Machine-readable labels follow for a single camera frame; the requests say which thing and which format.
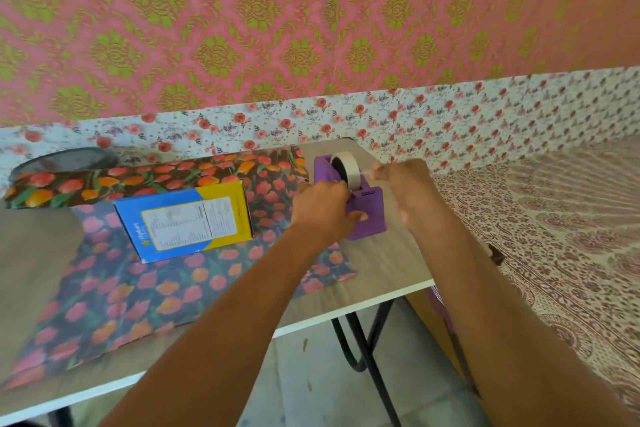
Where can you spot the person's left hand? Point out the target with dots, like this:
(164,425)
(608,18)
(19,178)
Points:
(317,211)

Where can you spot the person's right hand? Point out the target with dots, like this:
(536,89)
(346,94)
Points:
(407,186)

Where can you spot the person's right fingers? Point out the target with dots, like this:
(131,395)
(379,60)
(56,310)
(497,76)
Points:
(384,171)

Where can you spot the person's left thumb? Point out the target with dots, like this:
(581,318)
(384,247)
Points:
(356,215)

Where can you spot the purple tape dispenser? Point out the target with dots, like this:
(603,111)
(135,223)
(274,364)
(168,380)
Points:
(367,211)

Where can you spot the beige masking tape roll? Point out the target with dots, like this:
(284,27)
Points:
(348,169)

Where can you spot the person's left forearm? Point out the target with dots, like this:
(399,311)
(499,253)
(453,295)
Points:
(220,336)

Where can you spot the person's right forearm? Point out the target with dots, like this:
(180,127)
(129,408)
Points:
(510,331)

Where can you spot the black metal table leg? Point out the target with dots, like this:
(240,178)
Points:
(367,341)

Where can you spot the blue and yellow cardboard box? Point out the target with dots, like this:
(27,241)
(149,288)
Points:
(185,224)

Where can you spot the patterned bed sheet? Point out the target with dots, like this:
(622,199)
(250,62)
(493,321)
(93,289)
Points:
(560,251)

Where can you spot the floral wrapping paper roll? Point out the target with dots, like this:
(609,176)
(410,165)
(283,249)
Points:
(150,179)

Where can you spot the floral wrapping paper sheet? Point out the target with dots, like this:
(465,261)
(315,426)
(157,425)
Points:
(150,286)

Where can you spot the black round object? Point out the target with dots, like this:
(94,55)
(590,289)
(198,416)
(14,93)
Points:
(65,160)

